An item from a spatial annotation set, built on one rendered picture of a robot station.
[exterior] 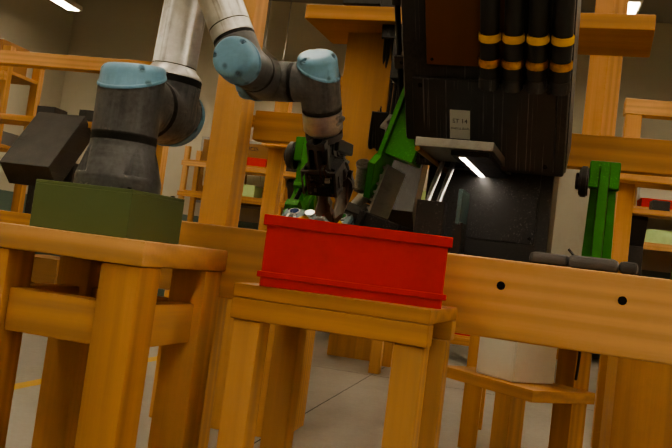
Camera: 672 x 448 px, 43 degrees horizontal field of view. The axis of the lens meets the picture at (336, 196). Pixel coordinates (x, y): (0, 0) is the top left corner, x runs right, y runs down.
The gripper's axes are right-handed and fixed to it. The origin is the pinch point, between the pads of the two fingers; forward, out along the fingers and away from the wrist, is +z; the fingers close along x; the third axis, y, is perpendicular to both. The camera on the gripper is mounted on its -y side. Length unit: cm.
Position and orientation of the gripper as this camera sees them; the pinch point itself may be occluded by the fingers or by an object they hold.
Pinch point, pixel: (334, 216)
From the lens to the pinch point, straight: 172.2
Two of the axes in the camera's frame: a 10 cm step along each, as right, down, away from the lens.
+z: 0.7, 8.7, 4.8
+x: 9.5, 0.9, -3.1
